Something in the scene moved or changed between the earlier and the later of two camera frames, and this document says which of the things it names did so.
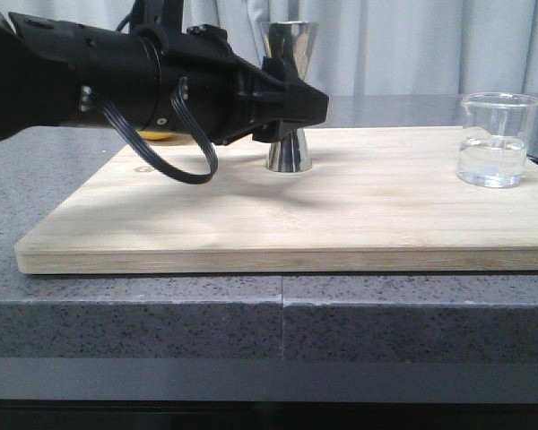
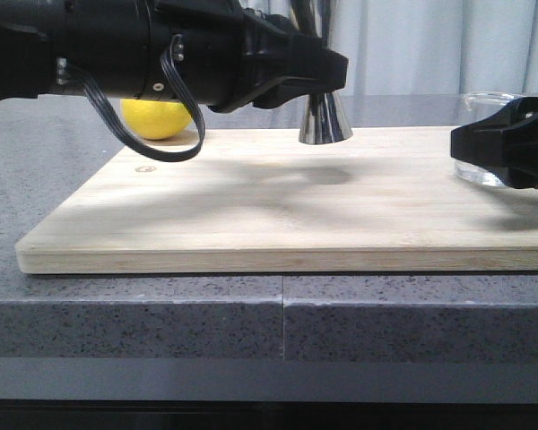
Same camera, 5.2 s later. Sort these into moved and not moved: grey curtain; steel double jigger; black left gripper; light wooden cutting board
Moved: black left gripper; steel double jigger
Not moved: light wooden cutting board; grey curtain
